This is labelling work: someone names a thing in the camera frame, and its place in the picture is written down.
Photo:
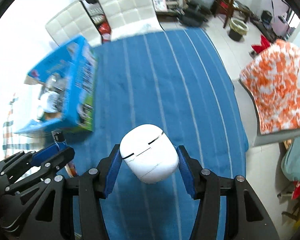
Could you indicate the small trash bin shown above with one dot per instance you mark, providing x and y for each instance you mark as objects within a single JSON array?
[{"x": 238, "y": 29}]

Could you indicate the blue striped cloth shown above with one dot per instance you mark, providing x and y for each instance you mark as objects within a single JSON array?
[{"x": 176, "y": 81}]

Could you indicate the small colourful packet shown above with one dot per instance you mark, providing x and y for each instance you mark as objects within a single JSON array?
[{"x": 71, "y": 170}]

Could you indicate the wooden chair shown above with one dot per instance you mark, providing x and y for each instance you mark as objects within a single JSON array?
[{"x": 230, "y": 8}]

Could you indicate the white earbud case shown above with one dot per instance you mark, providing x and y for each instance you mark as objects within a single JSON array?
[{"x": 149, "y": 153}]

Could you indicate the plaid cloth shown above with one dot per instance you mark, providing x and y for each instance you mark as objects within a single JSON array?
[{"x": 13, "y": 142}]

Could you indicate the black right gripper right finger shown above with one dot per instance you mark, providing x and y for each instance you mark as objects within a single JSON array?
[{"x": 230, "y": 202}]

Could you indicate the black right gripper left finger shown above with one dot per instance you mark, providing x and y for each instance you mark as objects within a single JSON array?
[{"x": 71, "y": 206}]

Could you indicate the blue cardboard box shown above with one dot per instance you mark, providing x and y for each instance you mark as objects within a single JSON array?
[{"x": 58, "y": 92}]

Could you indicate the red cloth on floor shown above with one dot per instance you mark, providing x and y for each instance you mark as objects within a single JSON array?
[{"x": 264, "y": 44}]

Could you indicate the white quilted chair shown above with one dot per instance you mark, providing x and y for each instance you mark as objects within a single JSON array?
[
  {"x": 72, "y": 21},
  {"x": 130, "y": 17}
]

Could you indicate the black weight bench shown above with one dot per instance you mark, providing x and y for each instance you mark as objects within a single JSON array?
[{"x": 195, "y": 13}]

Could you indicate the orange white floral cloth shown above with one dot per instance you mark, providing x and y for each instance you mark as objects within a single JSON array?
[{"x": 273, "y": 80}]

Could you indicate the teal cloth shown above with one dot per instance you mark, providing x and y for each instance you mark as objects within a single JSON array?
[{"x": 290, "y": 164}]

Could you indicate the left white quilted chair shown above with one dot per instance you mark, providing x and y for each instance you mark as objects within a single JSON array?
[{"x": 72, "y": 21}]

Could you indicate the right white quilted chair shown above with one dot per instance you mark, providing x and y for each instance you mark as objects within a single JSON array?
[{"x": 130, "y": 17}]

